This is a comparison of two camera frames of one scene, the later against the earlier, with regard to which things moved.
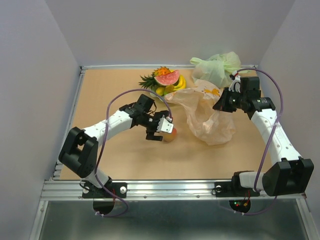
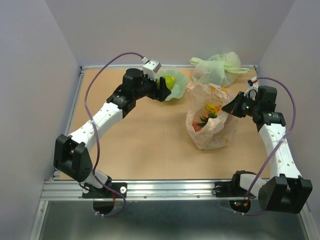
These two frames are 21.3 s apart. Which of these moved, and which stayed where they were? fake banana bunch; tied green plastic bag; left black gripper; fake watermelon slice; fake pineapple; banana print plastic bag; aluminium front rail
Moved: banana print plastic bag; fake banana bunch; fake watermelon slice; fake pineapple; left black gripper
Stayed: tied green plastic bag; aluminium front rail
